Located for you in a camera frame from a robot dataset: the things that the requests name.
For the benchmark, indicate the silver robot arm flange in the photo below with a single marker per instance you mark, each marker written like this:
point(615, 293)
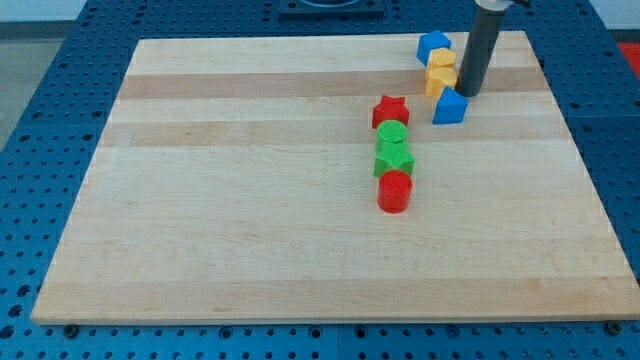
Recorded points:
point(501, 5)

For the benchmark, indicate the wooden board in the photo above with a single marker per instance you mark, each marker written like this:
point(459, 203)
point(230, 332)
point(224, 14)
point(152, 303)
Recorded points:
point(233, 183)

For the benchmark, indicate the blue cube block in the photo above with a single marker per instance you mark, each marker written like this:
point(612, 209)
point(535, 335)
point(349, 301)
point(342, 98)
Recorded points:
point(431, 41)

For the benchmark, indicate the green star block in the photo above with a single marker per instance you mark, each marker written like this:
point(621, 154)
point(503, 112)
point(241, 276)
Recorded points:
point(393, 156)

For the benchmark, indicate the red cylinder block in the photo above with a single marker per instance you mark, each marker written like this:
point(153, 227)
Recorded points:
point(394, 191)

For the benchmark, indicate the green cylinder block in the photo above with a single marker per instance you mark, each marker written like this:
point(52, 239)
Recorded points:
point(390, 132)

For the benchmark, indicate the red star block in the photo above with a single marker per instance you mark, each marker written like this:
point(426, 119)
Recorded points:
point(390, 108)

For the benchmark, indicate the blue triangular block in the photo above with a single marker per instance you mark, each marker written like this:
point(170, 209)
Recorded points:
point(450, 108)

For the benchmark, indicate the yellow heart block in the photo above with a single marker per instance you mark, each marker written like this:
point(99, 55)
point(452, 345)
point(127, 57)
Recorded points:
point(437, 79)

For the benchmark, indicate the yellow hexagon block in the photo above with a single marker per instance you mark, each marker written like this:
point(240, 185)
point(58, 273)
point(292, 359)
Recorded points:
point(441, 58)

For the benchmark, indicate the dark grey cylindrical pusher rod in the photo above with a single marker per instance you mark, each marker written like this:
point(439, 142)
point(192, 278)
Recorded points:
point(478, 51)

